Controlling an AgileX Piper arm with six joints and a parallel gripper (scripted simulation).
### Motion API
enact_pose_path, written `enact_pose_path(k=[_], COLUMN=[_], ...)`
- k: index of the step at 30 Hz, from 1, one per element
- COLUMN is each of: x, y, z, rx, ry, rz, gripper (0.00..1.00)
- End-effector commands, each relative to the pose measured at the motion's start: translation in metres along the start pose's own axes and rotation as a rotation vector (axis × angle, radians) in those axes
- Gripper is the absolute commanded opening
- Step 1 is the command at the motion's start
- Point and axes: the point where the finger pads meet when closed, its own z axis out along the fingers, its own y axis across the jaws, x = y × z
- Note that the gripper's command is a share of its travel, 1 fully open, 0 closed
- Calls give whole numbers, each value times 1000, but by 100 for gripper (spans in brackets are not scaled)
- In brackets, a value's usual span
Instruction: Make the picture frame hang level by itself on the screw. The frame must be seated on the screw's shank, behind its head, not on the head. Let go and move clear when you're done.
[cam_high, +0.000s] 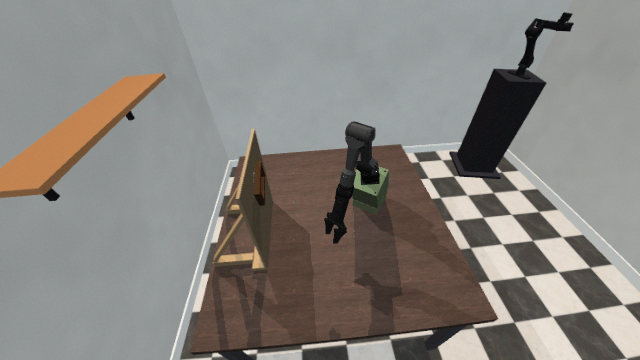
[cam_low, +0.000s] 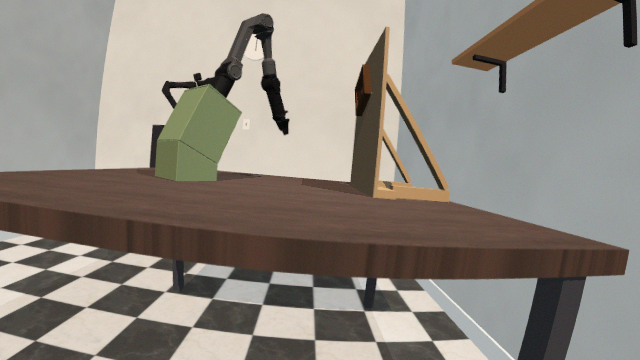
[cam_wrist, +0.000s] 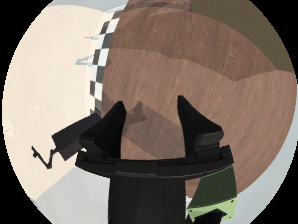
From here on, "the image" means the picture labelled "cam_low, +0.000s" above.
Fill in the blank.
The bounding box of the brown picture frame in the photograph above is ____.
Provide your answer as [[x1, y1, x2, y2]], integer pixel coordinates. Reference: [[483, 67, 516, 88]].
[[355, 64, 372, 116]]

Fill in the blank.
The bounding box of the wooden triangular support brace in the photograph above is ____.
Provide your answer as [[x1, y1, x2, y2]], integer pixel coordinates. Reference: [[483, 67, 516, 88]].
[[377, 74, 450, 202]]

